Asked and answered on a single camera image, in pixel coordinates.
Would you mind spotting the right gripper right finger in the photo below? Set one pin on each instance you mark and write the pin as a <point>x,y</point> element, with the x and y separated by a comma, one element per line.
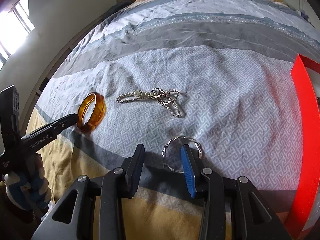
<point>192,166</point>

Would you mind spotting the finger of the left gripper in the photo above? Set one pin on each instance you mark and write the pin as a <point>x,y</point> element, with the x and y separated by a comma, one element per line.
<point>62,123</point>

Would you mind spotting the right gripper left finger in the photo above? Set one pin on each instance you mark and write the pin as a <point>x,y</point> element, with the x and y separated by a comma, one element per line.
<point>133,169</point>

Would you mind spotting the twisted silver bangle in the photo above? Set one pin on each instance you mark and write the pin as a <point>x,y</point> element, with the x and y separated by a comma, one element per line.
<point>173,139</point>

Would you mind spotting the amber bangle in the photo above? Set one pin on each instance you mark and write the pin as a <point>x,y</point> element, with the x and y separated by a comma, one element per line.
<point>97,114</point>

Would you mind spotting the red jewelry box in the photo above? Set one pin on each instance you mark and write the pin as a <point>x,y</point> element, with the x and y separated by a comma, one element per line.
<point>309,174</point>

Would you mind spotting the gloved left hand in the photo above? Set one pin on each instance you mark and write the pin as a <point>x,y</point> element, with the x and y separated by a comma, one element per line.
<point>37,186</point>

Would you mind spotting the window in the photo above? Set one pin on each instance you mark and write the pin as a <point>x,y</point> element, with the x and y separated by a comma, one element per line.
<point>15,27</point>

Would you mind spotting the striped duvet cover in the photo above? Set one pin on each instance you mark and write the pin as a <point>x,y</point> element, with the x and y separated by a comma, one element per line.
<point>218,71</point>

